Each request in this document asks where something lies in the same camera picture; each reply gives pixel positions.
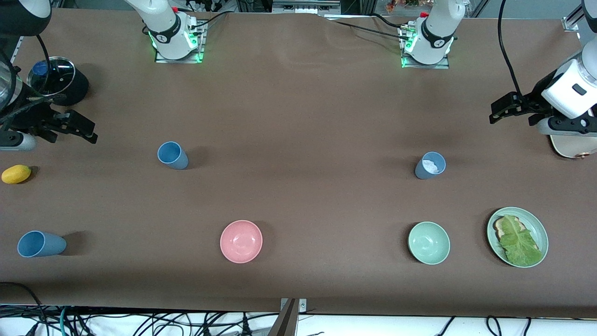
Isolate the blue plastic cup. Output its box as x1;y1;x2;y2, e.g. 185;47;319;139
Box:
17;231;67;258
157;141;189;170
415;152;446;180

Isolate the black cooking pot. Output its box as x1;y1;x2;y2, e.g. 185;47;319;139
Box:
28;56;89;106

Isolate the glass pot lid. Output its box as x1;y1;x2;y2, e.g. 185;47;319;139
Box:
27;56;76;97

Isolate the yellow lemon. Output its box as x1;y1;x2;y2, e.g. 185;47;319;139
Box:
1;164;32;184

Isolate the cream toaster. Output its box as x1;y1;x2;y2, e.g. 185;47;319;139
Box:
549;134;597;159

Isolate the toasted bread slice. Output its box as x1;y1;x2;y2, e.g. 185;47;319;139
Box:
493;216;539;252

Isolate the mint green plate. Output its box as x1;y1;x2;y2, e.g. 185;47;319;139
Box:
486;207;549;268

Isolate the green lettuce leaf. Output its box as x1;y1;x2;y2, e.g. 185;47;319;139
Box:
499;215;544;266

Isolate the mint green bowl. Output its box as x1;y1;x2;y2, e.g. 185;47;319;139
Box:
408;221;451;266

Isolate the pink bowl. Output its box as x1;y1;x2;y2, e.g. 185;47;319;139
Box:
220;220;263;264

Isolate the silver metal box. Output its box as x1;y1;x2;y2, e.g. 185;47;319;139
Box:
272;0;341;14

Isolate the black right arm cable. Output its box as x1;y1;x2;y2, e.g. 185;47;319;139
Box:
36;35;51;96

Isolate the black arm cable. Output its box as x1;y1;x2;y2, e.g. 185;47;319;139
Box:
497;0;524;97
36;35;51;96

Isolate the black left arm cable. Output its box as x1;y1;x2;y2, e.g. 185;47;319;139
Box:
497;0;524;97

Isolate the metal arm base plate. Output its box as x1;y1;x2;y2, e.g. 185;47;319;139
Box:
401;23;451;70
155;21;206;63

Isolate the black base cable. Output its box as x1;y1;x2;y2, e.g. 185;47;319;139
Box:
326;13;412;37
191;10;230;29

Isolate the grey camera pole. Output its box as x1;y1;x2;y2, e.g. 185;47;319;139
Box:
268;299;299;336

